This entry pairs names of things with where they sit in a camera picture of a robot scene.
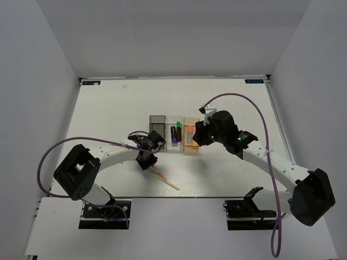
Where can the orange transparent container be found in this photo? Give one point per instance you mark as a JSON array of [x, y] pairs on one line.
[[194, 147]]

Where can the purple cap black highlighter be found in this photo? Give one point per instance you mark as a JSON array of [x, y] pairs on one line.
[[173, 135]]

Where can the pink pen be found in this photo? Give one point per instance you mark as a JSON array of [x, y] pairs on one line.
[[155, 171]]

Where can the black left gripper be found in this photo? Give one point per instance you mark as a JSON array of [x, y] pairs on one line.
[[145, 165]]

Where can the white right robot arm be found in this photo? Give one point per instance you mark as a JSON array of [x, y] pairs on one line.
[[308, 195]]

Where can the yellow pen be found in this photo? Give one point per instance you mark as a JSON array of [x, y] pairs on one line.
[[166, 182]]

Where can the dark grey transparent container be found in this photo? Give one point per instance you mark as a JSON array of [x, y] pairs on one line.
[[157, 130]]

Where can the green cap black highlighter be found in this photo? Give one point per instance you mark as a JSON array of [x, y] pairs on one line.
[[179, 131]]

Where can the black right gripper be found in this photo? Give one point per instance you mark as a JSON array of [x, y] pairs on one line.
[[200, 136]]

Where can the orange cap clear tube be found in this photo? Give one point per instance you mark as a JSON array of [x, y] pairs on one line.
[[192, 132]]

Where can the right corner label sticker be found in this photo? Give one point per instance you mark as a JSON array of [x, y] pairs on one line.
[[254, 81]]

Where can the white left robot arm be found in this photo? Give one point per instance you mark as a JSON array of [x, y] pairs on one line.
[[77, 172]]

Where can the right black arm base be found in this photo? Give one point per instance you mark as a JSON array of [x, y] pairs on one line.
[[243, 214]]

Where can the left corner label sticker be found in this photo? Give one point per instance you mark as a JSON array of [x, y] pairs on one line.
[[91, 83]]

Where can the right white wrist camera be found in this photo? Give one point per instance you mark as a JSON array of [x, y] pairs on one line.
[[207, 110]]

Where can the orange yellow clear tube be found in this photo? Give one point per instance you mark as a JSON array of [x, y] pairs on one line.
[[187, 135]]

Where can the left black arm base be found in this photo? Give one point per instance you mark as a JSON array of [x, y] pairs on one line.
[[102, 219]]

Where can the clear transparent container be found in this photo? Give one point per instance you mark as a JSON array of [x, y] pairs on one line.
[[171, 121]]

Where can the corner label sticker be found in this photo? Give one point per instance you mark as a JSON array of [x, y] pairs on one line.
[[254, 81], [91, 83]]

